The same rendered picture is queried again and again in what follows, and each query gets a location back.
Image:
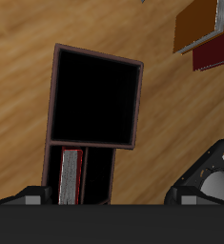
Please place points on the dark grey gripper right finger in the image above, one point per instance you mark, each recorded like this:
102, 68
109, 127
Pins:
177, 193

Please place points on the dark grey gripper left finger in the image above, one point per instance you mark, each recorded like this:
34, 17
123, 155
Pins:
37, 192

